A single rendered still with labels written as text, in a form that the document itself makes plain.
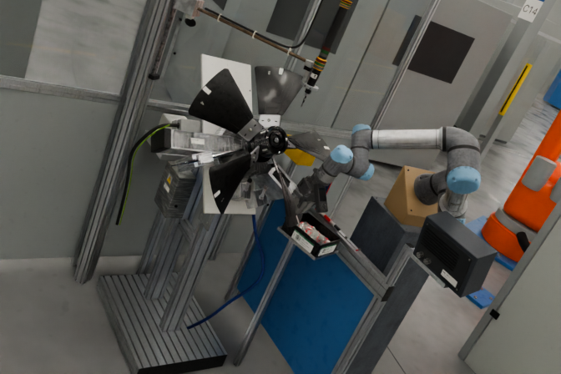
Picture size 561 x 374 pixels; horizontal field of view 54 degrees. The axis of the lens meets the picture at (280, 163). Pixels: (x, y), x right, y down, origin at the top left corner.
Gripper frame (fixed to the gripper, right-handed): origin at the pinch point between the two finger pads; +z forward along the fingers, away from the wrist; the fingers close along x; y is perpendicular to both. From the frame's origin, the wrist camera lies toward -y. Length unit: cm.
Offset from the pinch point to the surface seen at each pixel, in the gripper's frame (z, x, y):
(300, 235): 12.1, -8.1, -2.6
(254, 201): 11.5, 9.6, 14.9
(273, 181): 2.4, 3.2, 18.8
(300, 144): -15.4, -2.6, 24.6
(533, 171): 34, -359, 87
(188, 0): -35, 42, 82
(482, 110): 112, -597, 303
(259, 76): -25, 12, 53
